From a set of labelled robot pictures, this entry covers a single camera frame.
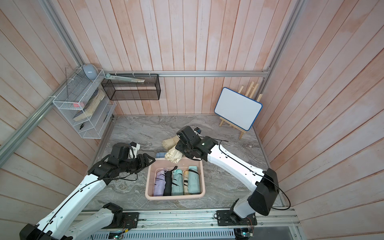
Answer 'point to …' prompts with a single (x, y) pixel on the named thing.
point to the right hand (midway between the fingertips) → (177, 146)
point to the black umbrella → (167, 189)
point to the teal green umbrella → (177, 182)
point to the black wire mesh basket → (119, 90)
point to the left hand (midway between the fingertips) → (151, 164)
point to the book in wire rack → (91, 106)
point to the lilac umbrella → (160, 183)
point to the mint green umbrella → (193, 180)
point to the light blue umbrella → (160, 154)
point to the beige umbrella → (185, 175)
